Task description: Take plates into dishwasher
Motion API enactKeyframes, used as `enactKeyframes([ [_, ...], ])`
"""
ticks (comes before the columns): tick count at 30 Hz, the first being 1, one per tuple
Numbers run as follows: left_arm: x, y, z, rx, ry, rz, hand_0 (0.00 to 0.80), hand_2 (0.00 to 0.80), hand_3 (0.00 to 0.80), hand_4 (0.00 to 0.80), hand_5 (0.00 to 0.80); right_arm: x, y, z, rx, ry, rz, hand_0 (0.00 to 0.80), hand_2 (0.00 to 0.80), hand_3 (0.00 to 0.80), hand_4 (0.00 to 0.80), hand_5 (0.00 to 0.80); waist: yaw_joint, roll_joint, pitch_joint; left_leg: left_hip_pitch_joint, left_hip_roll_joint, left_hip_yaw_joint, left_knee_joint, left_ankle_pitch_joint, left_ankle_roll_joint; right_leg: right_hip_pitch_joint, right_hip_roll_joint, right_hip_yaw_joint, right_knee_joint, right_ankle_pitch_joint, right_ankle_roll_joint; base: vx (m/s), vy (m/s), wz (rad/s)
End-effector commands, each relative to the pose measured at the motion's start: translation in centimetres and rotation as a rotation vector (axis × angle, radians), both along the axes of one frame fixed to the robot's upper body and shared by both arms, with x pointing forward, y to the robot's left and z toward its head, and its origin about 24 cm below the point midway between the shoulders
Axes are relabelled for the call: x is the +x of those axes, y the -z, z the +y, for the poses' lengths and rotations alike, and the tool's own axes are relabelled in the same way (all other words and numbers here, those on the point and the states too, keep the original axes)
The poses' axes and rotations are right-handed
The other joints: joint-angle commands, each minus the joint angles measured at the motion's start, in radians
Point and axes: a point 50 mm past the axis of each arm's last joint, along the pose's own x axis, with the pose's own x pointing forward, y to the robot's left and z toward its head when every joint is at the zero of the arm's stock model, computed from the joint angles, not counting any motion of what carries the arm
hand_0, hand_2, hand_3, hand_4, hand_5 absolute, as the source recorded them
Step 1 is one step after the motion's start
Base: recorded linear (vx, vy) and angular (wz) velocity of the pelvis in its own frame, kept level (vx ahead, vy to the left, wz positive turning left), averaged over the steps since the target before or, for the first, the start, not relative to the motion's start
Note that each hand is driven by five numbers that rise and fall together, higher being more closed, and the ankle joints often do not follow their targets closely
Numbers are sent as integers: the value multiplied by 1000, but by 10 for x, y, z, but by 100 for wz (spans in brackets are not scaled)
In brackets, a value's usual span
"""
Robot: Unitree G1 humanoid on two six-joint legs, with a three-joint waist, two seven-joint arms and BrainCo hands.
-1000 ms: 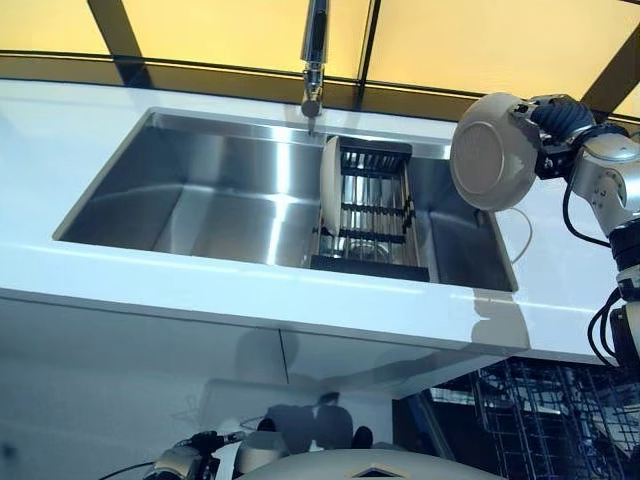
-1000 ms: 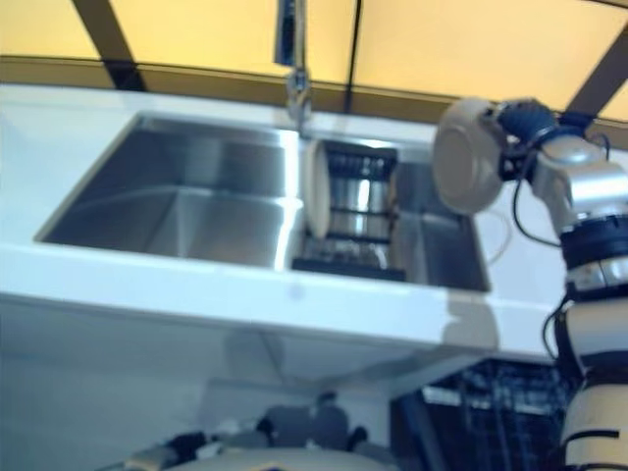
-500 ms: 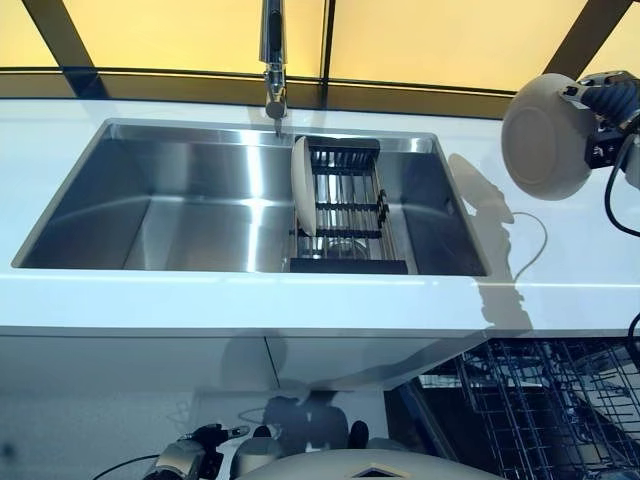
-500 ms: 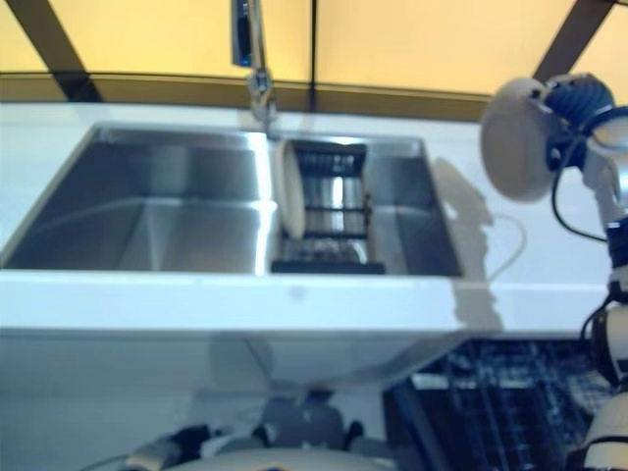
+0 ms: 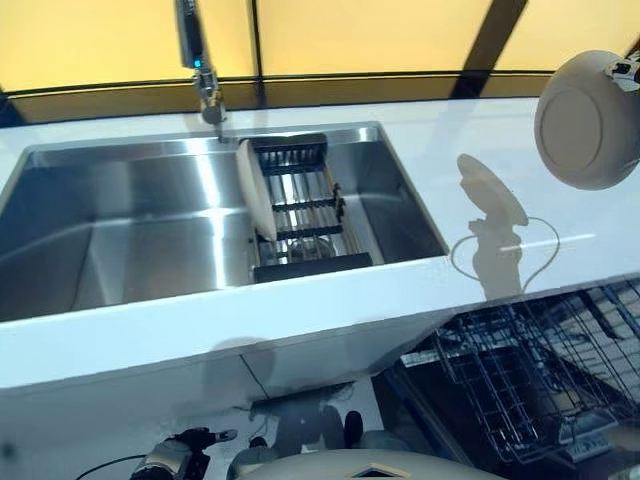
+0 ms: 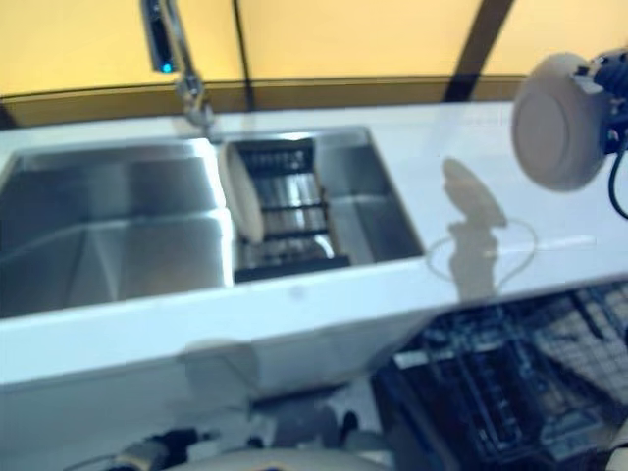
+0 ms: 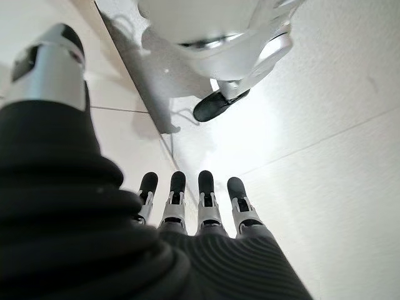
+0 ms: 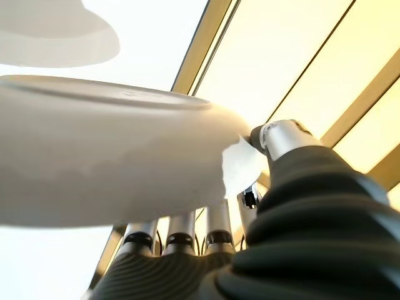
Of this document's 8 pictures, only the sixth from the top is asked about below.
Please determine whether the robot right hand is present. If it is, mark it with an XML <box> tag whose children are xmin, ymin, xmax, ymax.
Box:
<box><xmin>571</xmin><ymin>46</ymin><xmax>628</xmax><ymax>157</ymax></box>

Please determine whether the cream ceramic plate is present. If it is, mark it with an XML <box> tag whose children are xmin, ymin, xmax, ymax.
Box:
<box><xmin>510</xmin><ymin>52</ymin><xmax>607</xmax><ymax>193</ymax></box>
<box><xmin>218</xmin><ymin>144</ymin><xmax>267</xmax><ymax>243</ymax></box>

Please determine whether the black dish rack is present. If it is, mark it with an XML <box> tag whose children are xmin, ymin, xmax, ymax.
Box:
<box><xmin>225</xmin><ymin>136</ymin><xmax>352</xmax><ymax>285</ymax></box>

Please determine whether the narrow white cabinet door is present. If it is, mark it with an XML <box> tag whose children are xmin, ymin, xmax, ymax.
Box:
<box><xmin>243</xmin><ymin>313</ymin><xmax>434</xmax><ymax>399</ymax></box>

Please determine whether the chrome kitchen faucet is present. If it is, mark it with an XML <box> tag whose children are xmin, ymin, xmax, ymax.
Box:
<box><xmin>139</xmin><ymin>0</ymin><xmax>218</xmax><ymax>134</ymax></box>

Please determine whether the stainless steel sink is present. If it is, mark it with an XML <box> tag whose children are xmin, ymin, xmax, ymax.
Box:
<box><xmin>0</xmin><ymin>126</ymin><xmax>426</xmax><ymax>320</ymax></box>

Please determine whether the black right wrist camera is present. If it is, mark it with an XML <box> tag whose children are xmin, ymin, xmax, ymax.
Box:
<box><xmin>605</xmin><ymin>125</ymin><xmax>628</xmax><ymax>157</ymax></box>

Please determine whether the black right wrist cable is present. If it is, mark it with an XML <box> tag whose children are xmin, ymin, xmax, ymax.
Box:
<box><xmin>606</xmin><ymin>150</ymin><xmax>628</xmax><ymax>221</ymax></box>

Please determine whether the wire dishwasher rack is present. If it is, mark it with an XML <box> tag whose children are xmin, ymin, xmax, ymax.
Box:
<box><xmin>420</xmin><ymin>283</ymin><xmax>628</xmax><ymax>471</ymax></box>

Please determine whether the dark window frame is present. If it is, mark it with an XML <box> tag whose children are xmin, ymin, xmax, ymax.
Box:
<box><xmin>0</xmin><ymin>0</ymin><xmax>531</xmax><ymax>129</ymax></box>

